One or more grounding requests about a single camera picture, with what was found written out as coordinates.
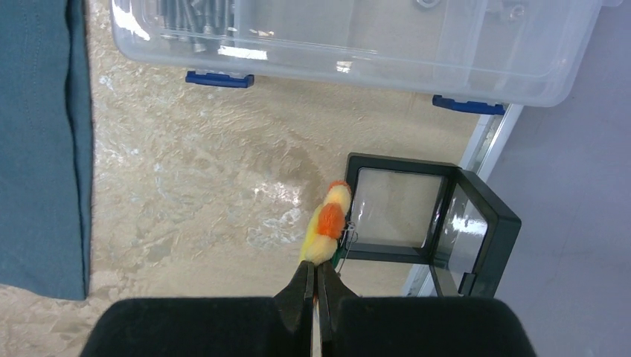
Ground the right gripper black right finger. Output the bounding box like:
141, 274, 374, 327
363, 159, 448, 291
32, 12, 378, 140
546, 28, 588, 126
316, 263, 536, 356

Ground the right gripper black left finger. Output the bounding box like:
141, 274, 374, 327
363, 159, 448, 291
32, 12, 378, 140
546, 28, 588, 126
81, 262, 315, 356

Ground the orange yellow flower brooch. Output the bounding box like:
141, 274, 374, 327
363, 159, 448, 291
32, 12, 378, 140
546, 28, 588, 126
298, 180, 352, 266

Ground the blue grey t-shirt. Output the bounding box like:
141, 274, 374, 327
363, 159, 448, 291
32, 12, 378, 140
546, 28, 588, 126
1, 1, 94, 300

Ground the small black display case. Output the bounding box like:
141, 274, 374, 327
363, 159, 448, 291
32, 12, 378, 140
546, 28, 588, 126
333, 152, 522, 298

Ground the clear plastic screw box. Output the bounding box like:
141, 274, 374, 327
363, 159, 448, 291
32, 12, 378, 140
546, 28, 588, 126
110, 0, 615, 115

